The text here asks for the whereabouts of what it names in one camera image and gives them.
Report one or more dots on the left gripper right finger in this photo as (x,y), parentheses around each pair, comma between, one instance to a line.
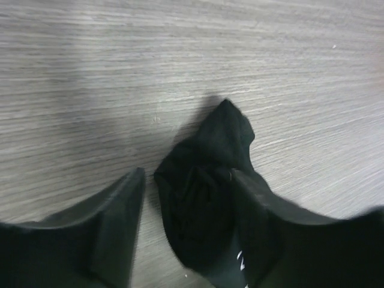
(286,245)

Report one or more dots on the black t shirt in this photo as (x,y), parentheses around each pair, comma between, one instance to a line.
(196,199)

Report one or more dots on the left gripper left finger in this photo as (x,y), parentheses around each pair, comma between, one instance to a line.
(90,244)

